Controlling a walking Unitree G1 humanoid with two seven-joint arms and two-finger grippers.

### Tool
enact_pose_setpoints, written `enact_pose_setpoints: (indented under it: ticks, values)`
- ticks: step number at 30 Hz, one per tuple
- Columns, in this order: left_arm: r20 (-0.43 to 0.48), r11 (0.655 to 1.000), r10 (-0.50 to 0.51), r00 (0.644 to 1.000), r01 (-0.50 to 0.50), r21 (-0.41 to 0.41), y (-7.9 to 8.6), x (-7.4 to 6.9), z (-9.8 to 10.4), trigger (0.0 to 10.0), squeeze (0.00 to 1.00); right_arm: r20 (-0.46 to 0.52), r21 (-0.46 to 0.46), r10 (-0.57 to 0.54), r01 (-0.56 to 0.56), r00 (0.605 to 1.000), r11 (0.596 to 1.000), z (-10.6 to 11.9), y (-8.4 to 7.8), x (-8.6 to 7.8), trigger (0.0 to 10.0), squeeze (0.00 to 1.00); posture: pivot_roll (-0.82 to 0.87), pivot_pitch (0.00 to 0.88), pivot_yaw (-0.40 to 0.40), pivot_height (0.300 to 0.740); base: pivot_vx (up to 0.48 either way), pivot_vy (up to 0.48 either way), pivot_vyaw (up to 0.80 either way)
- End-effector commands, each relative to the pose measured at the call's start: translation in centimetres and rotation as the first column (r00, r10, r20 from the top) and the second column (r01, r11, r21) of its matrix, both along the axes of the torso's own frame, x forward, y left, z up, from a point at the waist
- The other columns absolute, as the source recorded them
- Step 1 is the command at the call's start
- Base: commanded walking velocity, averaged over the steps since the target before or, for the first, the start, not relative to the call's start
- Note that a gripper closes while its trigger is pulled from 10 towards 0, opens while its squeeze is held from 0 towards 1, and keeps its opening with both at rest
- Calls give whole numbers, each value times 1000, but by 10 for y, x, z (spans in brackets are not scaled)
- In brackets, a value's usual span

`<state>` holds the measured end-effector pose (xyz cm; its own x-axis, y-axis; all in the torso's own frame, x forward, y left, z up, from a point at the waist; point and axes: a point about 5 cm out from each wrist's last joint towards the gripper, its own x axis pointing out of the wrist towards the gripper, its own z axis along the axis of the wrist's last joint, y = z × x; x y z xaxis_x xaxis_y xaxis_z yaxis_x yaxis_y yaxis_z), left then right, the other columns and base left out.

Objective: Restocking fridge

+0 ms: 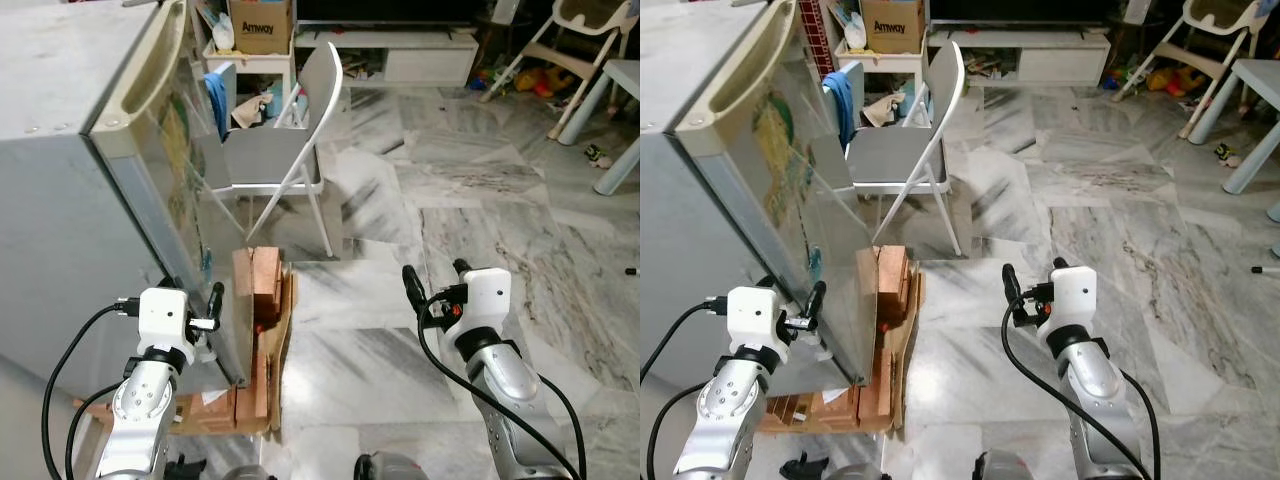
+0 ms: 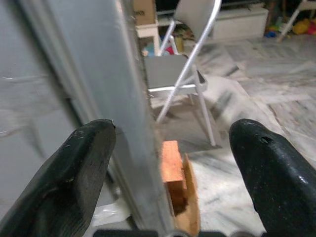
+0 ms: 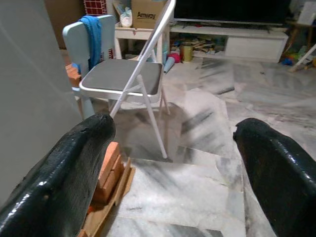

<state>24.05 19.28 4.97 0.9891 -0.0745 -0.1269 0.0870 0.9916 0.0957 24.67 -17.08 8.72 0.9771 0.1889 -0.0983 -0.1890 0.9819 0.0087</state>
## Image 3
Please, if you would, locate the wooden board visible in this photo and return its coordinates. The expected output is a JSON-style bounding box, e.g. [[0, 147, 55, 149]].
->
[[79, 158, 136, 237]]

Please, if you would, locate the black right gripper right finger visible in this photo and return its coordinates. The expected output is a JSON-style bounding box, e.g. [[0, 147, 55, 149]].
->
[[233, 118, 316, 237]]

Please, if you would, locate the black television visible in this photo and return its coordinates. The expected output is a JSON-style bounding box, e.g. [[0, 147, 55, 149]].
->
[[173, 0, 292, 25]]

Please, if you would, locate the blue cloth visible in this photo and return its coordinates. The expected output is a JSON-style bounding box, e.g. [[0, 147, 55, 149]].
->
[[79, 16, 102, 71]]

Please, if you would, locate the Amway cardboard box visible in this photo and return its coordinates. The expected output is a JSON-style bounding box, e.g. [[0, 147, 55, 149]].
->
[[130, 0, 168, 29]]

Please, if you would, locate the orange brick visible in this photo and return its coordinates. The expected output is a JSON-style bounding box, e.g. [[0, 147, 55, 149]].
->
[[95, 141, 125, 204], [65, 63, 82, 87]]

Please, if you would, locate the wooden stool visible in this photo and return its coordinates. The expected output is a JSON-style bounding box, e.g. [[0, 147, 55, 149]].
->
[[286, 19, 316, 57]]

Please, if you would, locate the red white grid crate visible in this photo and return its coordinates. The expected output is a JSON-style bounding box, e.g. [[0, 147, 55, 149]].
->
[[82, 0, 107, 15]]

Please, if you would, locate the white plastic bag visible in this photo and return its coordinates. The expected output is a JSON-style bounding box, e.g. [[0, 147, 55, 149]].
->
[[119, 6, 134, 28]]

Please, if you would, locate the light blue plastic chair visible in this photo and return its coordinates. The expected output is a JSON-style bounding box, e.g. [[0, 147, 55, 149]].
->
[[62, 14, 117, 119]]

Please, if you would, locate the white TV cabinet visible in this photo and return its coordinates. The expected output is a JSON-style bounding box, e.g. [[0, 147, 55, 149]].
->
[[170, 23, 289, 62]]

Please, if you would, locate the white grey folding chair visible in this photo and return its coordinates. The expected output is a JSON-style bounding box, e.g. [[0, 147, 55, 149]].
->
[[79, 0, 176, 158]]

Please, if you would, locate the white side table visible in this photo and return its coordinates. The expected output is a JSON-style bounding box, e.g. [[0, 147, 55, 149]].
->
[[114, 23, 171, 65]]

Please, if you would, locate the light blue cone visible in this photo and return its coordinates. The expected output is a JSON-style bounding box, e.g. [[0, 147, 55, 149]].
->
[[163, 56, 175, 74]]

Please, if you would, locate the white box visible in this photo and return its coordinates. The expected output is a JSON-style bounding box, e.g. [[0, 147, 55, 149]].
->
[[297, 2, 316, 23]]

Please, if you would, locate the gold tin can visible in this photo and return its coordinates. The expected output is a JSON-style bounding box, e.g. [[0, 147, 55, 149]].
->
[[179, 43, 194, 62]]

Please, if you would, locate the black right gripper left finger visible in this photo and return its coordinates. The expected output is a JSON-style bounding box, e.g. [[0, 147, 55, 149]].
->
[[0, 113, 117, 237]]

